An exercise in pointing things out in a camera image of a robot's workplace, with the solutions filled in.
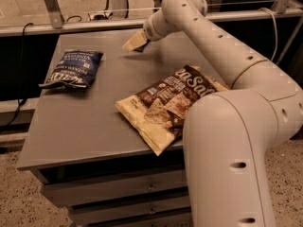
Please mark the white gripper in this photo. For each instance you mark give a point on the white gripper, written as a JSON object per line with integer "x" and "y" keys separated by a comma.
{"x": 153, "y": 29}

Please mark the blue rxbar blueberry wrapper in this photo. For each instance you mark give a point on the blue rxbar blueberry wrapper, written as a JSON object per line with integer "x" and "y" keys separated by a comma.
{"x": 141, "y": 48}

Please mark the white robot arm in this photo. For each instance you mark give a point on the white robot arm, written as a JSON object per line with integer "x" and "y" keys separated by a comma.
{"x": 227, "y": 134}

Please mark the blue kettle chip bag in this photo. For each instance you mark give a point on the blue kettle chip bag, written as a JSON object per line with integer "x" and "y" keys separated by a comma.
{"x": 75, "y": 70}

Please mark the brown sea salt chip bag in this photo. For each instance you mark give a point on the brown sea salt chip bag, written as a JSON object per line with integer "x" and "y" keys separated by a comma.
{"x": 158, "y": 112}

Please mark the white power strip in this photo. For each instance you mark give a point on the white power strip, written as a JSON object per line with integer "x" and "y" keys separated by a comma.
{"x": 96, "y": 16}

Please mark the metal railing frame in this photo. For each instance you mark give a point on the metal railing frame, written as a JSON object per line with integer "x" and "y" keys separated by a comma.
{"x": 66, "y": 16}

